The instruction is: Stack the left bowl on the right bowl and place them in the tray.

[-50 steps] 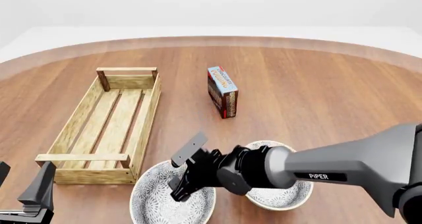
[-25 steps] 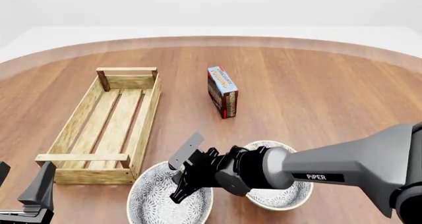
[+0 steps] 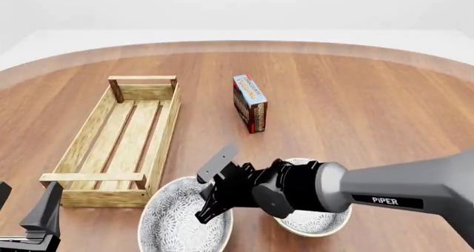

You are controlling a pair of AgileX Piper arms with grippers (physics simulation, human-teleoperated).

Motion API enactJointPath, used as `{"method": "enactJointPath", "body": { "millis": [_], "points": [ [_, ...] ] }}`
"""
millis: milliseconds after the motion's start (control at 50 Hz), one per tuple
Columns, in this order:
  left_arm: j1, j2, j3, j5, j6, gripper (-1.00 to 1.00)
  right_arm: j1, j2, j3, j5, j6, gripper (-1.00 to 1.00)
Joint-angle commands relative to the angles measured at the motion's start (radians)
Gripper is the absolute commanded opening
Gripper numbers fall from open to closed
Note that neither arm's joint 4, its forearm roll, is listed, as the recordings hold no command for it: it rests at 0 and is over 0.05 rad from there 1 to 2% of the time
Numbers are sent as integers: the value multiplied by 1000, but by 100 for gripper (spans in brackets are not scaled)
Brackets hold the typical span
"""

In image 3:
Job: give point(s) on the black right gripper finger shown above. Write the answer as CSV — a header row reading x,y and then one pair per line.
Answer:
x,y
222,210
206,204

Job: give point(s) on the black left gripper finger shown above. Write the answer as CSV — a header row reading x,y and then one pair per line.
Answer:
x,y
46,210
3,193

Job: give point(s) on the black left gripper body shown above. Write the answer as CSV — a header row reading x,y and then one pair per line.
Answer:
x,y
33,243

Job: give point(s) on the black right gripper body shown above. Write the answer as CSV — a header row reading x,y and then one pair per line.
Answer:
x,y
237,179

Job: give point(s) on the grey and black right robot arm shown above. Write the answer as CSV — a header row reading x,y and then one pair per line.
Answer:
x,y
389,185

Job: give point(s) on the large patterned grey-white bowl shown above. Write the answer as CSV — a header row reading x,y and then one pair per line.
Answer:
x,y
174,221

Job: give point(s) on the small patterned grey-white bowl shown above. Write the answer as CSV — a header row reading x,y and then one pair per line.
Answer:
x,y
314,224

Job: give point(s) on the wooden slat tray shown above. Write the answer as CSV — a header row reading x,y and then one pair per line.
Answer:
x,y
122,140

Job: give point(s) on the small flat grey plate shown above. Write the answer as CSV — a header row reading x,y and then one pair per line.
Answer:
x,y
216,164

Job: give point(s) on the chocolate pudding box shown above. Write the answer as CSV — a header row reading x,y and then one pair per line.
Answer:
x,y
247,102

